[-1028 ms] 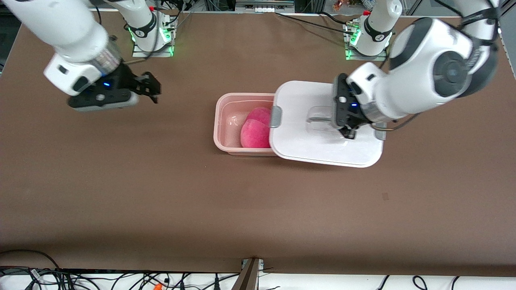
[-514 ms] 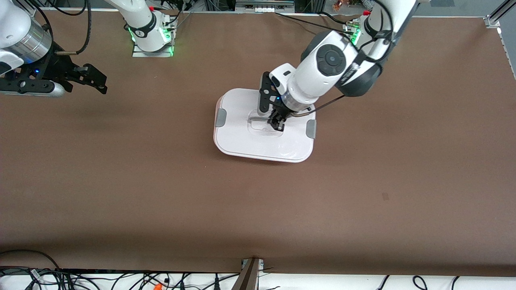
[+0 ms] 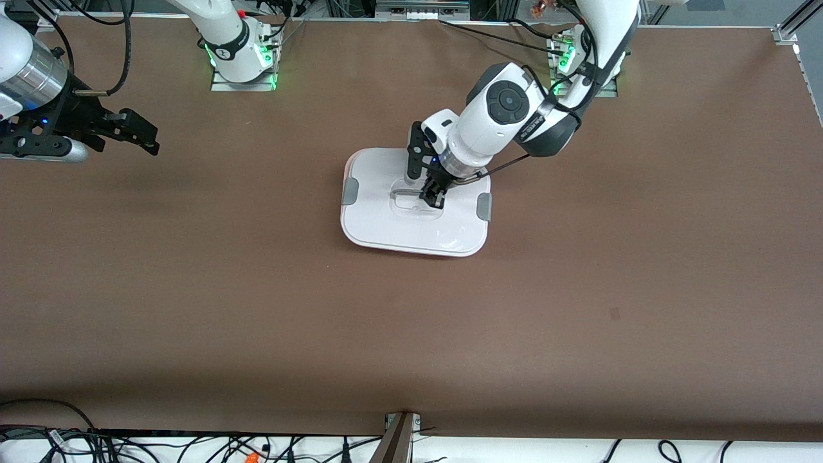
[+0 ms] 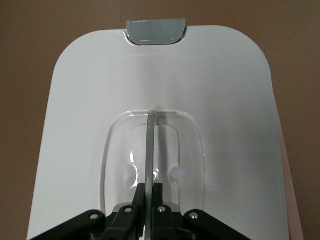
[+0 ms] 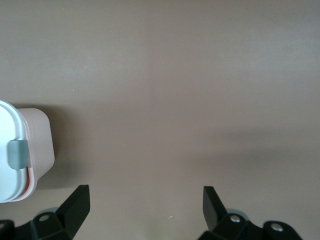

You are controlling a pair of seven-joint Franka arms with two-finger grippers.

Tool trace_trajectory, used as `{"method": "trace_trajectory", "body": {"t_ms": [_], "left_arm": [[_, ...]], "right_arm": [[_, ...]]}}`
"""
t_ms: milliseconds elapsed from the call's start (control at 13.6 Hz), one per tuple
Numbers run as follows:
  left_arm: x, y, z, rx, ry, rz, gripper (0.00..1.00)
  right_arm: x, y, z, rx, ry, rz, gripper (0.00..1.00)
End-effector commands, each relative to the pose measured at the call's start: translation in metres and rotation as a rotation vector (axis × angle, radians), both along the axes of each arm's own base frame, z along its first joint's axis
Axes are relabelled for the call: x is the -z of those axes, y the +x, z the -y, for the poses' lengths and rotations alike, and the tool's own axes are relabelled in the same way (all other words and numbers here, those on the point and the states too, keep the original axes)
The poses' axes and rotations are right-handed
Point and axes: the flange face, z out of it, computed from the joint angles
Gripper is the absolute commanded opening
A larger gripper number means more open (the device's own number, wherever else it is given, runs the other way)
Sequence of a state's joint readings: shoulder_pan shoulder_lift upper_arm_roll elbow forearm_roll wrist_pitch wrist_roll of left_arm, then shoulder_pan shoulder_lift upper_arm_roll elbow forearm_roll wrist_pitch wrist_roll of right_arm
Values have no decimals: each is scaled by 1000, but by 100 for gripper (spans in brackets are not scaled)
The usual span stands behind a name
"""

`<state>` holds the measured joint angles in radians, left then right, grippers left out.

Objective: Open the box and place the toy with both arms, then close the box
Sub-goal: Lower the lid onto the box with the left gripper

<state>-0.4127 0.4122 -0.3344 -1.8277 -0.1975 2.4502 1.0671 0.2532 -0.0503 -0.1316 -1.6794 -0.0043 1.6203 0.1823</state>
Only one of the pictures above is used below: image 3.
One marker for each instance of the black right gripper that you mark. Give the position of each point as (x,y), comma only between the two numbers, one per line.
(82,117)

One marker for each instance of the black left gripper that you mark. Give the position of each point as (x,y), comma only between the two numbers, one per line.
(439,179)

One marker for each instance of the white box lid grey clips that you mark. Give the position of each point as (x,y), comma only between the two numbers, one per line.
(386,225)

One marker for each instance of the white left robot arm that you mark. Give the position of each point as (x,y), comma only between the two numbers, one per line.
(479,132)

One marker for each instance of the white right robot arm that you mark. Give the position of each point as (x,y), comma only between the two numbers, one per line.
(231,45)

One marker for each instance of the brown background object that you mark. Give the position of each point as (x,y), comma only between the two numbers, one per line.
(542,8)

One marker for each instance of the aluminium corner extrusion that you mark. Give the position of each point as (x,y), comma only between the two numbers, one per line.
(787,32)

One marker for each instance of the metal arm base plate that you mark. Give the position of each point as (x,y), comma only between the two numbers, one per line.
(225,87)
(604,94)

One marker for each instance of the table frame post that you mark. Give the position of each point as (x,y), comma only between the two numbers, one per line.
(395,444)

